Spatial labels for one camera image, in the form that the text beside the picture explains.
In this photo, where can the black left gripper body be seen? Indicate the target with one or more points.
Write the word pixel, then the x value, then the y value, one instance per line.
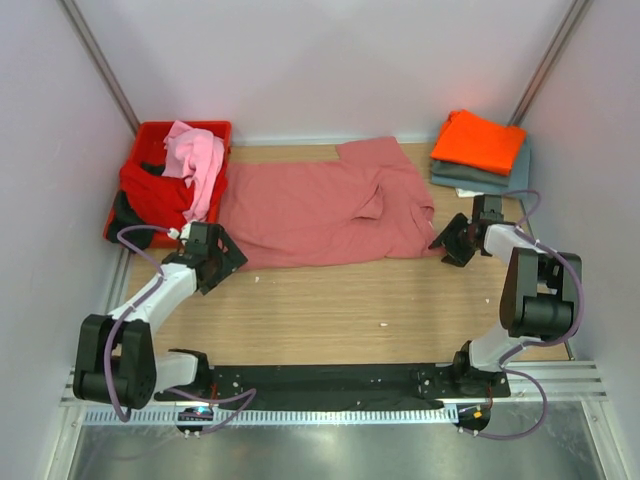
pixel 220 270

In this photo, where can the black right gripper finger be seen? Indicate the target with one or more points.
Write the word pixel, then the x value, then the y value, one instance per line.
pixel 450 232
pixel 459 254

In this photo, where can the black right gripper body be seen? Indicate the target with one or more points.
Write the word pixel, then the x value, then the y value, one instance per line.
pixel 472 222

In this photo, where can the dusty rose t-shirt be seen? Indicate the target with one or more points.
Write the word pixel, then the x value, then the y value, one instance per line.
pixel 368 204

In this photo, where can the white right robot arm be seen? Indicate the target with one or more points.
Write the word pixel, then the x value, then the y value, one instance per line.
pixel 542 301

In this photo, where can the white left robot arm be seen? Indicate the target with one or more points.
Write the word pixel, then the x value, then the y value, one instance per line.
pixel 116 363

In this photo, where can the folded white t-shirt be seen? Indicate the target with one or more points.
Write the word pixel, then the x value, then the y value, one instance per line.
pixel 462 193

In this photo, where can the folded blue-grey t-shirt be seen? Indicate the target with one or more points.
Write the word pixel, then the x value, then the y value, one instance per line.
pixel 518 177

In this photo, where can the folded grey t-shirt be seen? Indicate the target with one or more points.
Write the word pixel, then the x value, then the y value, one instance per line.
pixel 467 173

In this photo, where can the red t-shirt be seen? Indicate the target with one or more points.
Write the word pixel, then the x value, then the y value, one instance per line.
pixel 165 201

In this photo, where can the folded orange t-shirt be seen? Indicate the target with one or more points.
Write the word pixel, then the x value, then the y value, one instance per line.
pixel 469 140

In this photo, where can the black t-shirt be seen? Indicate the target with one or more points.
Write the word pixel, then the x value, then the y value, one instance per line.
pixel 124 216

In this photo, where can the light pink t-shirt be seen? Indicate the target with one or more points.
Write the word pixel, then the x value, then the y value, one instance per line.
pixel 195 156

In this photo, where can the red plastic bin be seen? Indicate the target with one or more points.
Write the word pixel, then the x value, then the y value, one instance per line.
pixel 149 149

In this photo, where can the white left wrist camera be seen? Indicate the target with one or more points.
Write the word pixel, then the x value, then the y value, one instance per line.
pixel 182 236

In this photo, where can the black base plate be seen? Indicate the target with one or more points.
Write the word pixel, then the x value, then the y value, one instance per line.
pixel 341 388

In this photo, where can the slotted white cable duct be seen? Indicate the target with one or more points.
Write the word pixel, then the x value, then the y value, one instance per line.
pixel 178 416

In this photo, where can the aluminium frame rail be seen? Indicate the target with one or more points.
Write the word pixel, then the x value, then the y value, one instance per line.
pixel 95 54

